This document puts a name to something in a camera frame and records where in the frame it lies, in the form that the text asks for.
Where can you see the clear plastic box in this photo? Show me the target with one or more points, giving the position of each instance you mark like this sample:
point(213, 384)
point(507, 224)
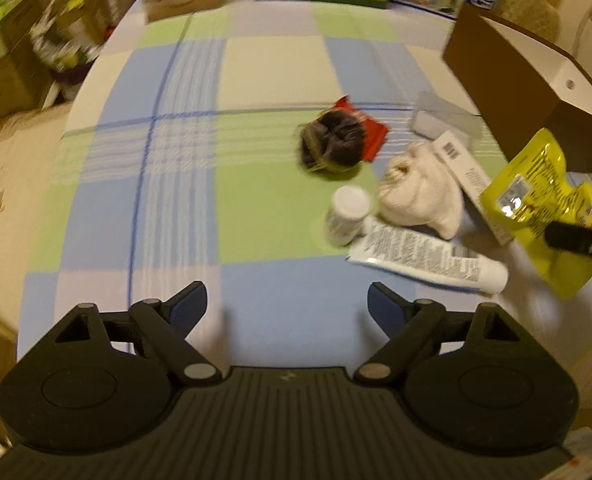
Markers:
point(436, 115)

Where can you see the beige quilted chair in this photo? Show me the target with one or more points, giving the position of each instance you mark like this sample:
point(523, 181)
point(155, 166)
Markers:
point(531, 5)

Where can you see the white printed tube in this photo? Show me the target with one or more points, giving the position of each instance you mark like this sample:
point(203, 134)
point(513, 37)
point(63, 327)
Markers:
point(426, 255)

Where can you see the flower bouquet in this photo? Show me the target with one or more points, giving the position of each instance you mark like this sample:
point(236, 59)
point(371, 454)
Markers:
point(65, 35)

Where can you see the cream sock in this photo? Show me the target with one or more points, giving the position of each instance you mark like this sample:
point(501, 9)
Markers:
point(416, 190)

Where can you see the white pill bottle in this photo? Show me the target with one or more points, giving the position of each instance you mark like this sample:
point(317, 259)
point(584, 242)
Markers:
point(348, 210)

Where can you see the yellow printed packet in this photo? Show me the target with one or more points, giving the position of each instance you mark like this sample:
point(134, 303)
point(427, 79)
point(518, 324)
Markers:
point(536, 180)

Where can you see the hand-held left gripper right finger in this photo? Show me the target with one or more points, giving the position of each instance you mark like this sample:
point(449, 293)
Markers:
point(382, 306)

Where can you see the red packet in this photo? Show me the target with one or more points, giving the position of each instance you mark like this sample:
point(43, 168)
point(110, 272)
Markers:
point(374, 132)

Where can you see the checked tablecloth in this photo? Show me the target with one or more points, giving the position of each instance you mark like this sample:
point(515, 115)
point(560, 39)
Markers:
point(256, 210)

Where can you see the brown cardboard box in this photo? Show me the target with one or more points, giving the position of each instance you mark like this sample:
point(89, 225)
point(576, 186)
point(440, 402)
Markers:
point(516, 90)

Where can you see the white toothpaste box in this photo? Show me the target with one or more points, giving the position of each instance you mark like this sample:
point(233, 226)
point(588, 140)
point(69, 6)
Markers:
point(468, 175)

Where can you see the brown storage carton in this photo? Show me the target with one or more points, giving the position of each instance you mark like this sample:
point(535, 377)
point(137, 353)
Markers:
point(5, 92)

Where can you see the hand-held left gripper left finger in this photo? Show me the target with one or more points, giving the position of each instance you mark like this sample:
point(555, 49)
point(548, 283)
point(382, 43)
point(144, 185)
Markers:
point(189, 306)

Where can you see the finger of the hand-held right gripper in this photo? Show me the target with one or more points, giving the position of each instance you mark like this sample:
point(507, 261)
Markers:
point(571, 237)

